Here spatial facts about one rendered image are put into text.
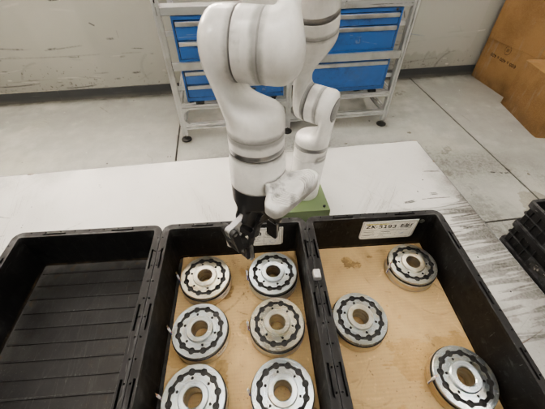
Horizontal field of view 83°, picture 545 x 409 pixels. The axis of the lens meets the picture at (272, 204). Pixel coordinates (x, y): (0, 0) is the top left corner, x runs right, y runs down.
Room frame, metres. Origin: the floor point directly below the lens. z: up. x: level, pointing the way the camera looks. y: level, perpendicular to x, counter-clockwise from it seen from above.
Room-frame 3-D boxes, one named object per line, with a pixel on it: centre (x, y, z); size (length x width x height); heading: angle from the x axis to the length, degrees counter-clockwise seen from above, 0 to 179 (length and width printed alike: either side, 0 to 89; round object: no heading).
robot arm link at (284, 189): (0.31, 0.01, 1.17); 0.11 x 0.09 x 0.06; 49
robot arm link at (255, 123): (0.32, 0.03, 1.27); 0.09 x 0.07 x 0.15; 77
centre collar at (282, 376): (0.13, -0.02, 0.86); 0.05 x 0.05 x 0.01
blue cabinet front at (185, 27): (2.18, 0.27, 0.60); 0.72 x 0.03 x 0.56; 98
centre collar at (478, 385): (0.15, -0.32, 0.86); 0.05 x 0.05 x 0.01
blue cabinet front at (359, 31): (2.29, -0.52, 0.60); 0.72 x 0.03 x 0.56; 98
